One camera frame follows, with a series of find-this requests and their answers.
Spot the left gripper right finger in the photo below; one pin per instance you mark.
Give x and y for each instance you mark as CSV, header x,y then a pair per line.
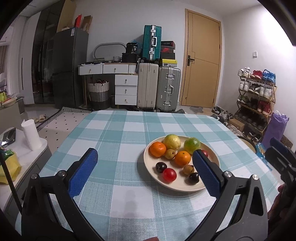
x,y
239,212

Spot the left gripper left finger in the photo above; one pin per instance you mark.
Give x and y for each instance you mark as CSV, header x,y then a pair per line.
x,y
49,210

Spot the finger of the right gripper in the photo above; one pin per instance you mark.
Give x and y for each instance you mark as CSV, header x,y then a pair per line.
x,y
282,159

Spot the dark plum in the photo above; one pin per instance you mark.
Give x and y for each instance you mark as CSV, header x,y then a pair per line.
x,y
160,167
193,178

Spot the brown round fruit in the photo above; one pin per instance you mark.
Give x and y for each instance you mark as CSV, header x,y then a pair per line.
x,y
188,170

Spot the right hand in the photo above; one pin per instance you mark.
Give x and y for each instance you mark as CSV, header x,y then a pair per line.
x,y
283,207

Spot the left hand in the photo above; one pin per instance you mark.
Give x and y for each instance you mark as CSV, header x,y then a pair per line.
x,y
152,239

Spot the purple bag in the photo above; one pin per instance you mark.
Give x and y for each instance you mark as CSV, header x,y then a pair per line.
x,y
275,128

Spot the yellow bag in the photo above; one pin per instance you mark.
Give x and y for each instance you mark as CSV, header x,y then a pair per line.
x,y
12,162

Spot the wooden shoe rack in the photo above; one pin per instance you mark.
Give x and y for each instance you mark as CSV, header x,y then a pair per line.
x,y
255,102

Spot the white paper roll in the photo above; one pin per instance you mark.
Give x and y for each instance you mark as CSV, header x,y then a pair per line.
x,y
31,135

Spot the right orange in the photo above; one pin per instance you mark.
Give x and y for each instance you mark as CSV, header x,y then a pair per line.
x,y
182,158

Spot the orange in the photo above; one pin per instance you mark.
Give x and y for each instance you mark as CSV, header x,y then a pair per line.
x,y
182,158
157,149

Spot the green melon fruit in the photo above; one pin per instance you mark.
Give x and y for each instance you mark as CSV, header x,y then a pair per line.
x,y
191,144

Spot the dotted floor rug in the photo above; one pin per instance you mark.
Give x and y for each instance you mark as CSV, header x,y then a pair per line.
x,y
57,127

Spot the beige round plate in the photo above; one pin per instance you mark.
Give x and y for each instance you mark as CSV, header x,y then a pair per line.
x,y
180,184

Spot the small yellow pear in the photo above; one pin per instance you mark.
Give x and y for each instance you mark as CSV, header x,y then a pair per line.
x,y
170,154

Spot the yellow apple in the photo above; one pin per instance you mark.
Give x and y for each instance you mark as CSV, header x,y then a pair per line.
x,y
172,141

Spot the teal plaid tablecloth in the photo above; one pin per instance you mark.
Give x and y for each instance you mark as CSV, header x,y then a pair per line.
x,y
121,199

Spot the left orange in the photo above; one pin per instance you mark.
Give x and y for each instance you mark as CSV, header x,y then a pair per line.
x,y
157,149

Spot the wooden door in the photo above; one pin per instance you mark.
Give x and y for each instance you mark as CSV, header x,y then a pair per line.
x,y
202,60

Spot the silver suitcase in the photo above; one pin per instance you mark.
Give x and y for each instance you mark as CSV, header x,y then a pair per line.
x,y
169,79

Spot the woven laundry basket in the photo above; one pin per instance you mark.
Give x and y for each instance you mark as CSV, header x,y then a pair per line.
x,y
99,94

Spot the shoe boxes stack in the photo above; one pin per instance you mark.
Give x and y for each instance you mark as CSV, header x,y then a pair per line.
x,y
168,56

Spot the beige suitcase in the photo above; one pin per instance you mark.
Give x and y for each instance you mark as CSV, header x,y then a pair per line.
x,y
147,85

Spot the white drawer desk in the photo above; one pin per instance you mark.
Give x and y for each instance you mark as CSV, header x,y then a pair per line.
x,y
122,79

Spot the black refrigerator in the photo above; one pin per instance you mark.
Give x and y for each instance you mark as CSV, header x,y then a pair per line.
x,y
69,51

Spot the teal suitcase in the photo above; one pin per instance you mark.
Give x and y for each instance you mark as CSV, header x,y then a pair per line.
x,y
151,45

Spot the wall switch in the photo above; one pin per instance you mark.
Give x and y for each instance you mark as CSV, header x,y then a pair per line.
x,y
254,54

